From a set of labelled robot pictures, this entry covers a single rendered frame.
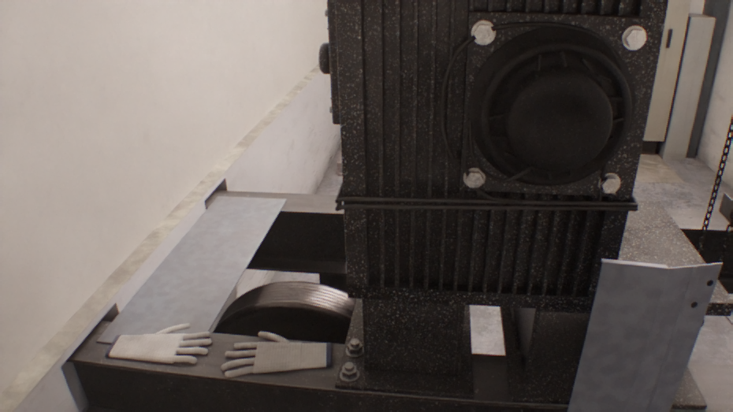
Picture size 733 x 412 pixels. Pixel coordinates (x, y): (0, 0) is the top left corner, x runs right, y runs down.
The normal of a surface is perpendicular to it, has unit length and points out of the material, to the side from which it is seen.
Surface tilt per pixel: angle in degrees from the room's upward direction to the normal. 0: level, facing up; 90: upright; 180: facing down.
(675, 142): 90
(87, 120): 90
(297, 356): 0
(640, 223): 0
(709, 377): 0
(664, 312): 90
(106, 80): 90
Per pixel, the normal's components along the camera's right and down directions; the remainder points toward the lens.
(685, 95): -0.14, 0.45
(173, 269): -0.02, -0.89
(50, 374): 0.99, 0.04
